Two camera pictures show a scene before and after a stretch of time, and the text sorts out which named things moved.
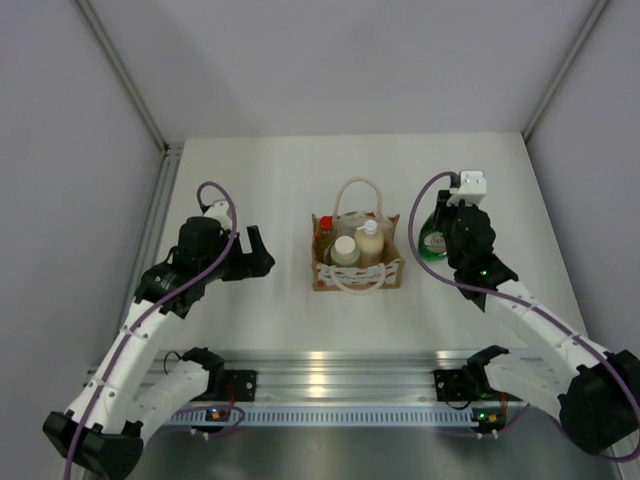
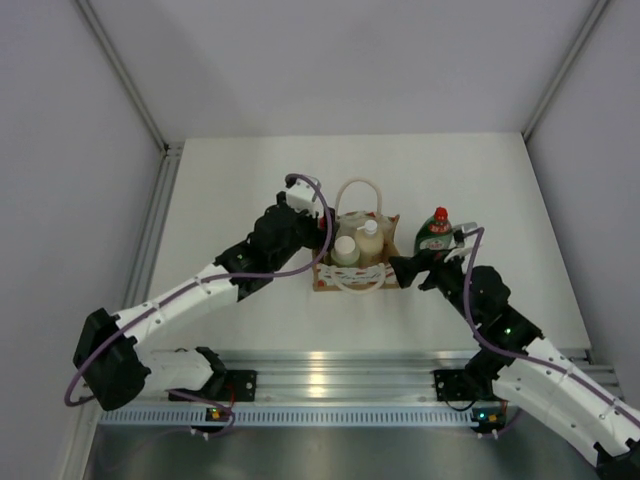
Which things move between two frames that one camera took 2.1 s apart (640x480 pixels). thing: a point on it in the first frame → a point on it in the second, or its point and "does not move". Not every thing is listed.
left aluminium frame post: x=170 y=151 does not move
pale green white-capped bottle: x=344 y=251 does not move
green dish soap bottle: x=431 y=242 does not move
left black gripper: x=251 y=265 → x=317 y=235
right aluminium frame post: x=565 y=67 does not move
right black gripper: x=443 y=208 → x=407 y=268
